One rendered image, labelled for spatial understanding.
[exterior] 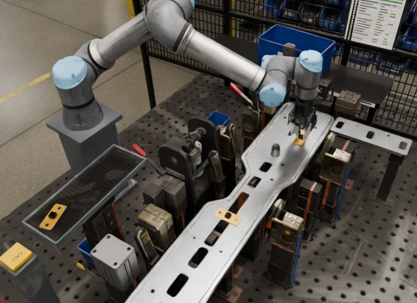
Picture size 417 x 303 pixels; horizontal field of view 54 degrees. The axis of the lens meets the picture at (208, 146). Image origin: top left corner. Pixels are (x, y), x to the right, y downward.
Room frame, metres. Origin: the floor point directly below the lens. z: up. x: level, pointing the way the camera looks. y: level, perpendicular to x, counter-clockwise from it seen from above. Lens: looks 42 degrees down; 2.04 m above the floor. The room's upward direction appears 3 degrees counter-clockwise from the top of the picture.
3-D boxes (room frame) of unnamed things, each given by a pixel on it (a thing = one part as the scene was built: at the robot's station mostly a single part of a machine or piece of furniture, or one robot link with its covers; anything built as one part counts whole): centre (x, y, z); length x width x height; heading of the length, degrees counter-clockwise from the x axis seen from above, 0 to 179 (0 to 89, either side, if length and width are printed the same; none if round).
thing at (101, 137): (1.23, 0.47, 0.90); 0.21 x 0.21 x 0.40; 51
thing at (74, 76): (1.24, 0.46, 1.27); 0.13 x 0.12 x 0.14; 164
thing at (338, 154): (1.02, -0.45, 0.87); 0.12 x 0.09 x 0.35; 55
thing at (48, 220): (0.71, 0.44, 1.17); 0.08 x 0.04 x 0.01; 161
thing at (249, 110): (1.28, -0.18, 0.88); 0.07 x 0.06 x 0.35; 55
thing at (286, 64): (1.15, -0.24, 1.32); 0.11 x 0.11 x 0.08; 74
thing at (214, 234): (0.74, -0.01, 0.84); 0.17 x 0.06 x 0.29; 55
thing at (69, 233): (0.81, 0.36, 1.16); 0.37 x 0.14 x 0.02; 145
